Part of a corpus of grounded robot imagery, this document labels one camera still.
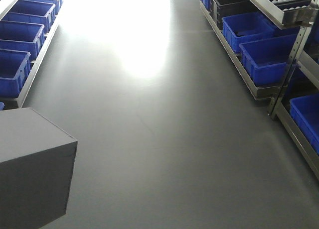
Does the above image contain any gray box base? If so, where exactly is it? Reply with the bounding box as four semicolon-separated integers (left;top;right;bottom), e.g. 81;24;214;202
0;108;78;229

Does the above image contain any blue floor bin right middle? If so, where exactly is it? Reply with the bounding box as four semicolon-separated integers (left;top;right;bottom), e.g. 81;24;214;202
222;12;274;54

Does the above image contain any blue floor bin right near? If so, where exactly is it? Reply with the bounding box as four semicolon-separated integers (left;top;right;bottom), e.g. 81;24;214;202
239;34;296;87

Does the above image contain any black floor bin right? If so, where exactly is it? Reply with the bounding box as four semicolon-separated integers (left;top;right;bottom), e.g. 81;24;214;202
210;0;257;30

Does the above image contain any blue bin under rack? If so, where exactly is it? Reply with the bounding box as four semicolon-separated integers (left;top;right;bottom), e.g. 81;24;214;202
290;93;319;154

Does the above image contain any blue floor bin left near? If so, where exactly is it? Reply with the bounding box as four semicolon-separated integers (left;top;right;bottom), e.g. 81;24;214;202
0;49;30;98

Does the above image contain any steel rack with rollers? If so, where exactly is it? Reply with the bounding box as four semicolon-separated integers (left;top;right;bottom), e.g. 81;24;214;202
239;0;319;182

